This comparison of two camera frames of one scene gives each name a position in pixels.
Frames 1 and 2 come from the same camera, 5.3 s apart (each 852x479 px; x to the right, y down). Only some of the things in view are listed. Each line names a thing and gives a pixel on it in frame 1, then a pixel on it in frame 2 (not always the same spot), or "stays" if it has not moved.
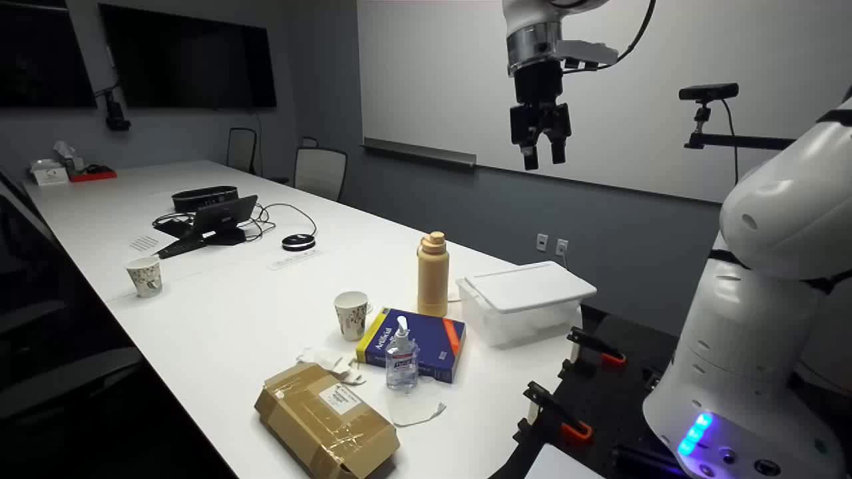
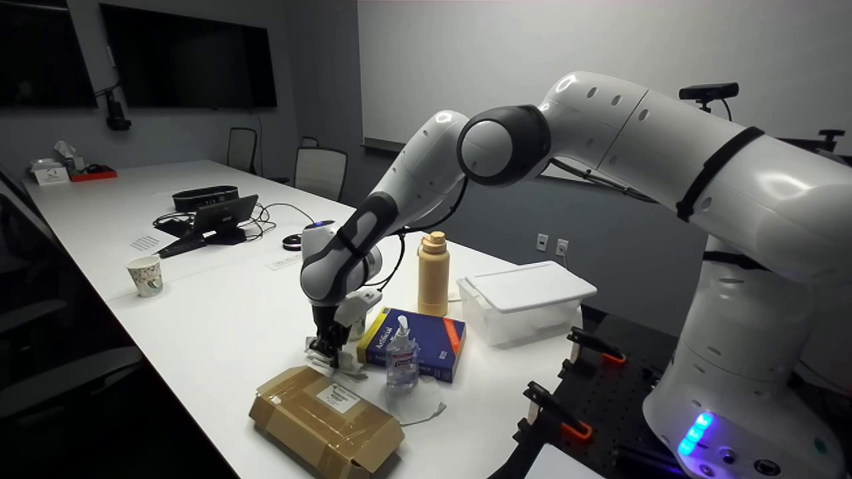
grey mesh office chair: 320,169 stays
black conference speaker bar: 200,199 stays
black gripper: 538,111 → 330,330
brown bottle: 432,274 stays
